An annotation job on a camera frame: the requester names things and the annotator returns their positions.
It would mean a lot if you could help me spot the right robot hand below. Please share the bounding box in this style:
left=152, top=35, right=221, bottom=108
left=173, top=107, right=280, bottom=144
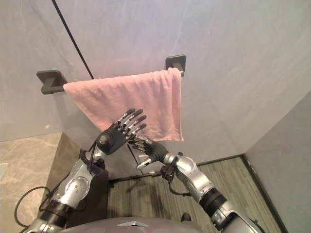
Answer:
left=128, top=136, right=169, bottom=170

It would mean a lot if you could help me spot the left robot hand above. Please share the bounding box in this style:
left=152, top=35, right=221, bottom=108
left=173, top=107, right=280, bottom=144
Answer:
left=96, top=108, right=148, bottom=155

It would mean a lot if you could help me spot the pink towel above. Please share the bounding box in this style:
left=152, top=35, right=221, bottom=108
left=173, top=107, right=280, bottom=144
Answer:
left=63, top=67, right=185, bottom=142

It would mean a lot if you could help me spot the grey robot torso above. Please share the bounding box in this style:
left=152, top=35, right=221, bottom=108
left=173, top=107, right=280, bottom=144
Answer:
left=54, top=216, right=214, bottom=233

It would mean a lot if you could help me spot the dark grey towel bar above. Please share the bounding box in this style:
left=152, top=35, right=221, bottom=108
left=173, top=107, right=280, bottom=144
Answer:
left=36, top=55, right=187, bottom=96

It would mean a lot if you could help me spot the black cable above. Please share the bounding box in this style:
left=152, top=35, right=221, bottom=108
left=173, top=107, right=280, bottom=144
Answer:
left=15, top=186, right=53, bottom=227

